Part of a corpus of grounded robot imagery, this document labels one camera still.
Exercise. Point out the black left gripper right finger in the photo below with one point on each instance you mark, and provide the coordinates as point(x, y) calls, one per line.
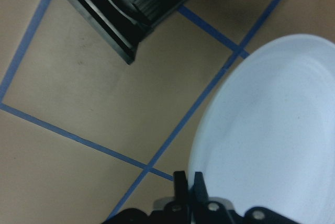
point(200, 194)

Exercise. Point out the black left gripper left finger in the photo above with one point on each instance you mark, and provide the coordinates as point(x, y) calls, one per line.
point(180, 188)

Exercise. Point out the light blue plate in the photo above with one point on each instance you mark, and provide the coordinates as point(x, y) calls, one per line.
point(267, 136)

